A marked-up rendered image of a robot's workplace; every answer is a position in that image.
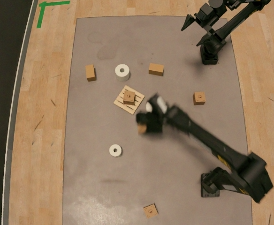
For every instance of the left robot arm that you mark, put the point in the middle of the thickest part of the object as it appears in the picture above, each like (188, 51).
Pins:
(250, 166)

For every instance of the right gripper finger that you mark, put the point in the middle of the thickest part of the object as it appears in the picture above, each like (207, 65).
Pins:
(205, 39)
(188, 21)

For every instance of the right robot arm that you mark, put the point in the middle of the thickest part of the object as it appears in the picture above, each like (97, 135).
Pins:
(211, 14)

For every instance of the small wooden pallet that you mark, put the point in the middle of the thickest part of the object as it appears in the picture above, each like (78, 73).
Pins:
(138, 97)

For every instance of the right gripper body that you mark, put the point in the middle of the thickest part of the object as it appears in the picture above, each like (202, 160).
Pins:
(203, 24)

